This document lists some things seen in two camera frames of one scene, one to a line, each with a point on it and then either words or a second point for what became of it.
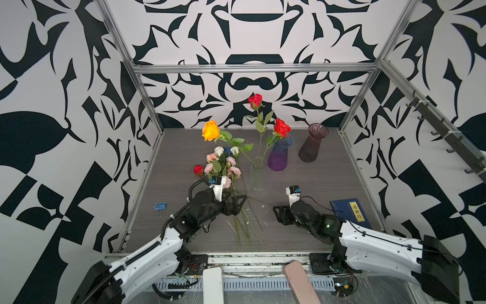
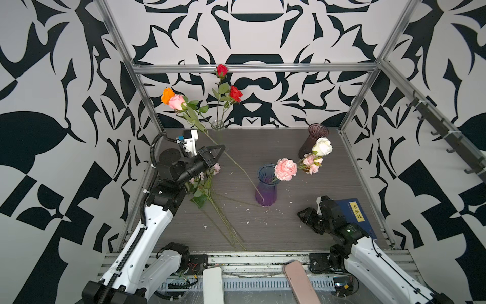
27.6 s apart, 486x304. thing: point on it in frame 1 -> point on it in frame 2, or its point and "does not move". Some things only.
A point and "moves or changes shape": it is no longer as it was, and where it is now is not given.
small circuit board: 342,286 does not move
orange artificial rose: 211,131 -> 167,93
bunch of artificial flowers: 224,163 moves or changes shape
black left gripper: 235,208 -> 205,157
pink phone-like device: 302,287 does not move
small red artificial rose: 255,102 -> 221,72
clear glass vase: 258,173 -> 218,125
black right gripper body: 290,217 -> 314,221
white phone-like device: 212,286 does not move
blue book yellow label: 352,210 does not move
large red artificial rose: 282,129 -> 236,95
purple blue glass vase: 278,156 -> 266,188
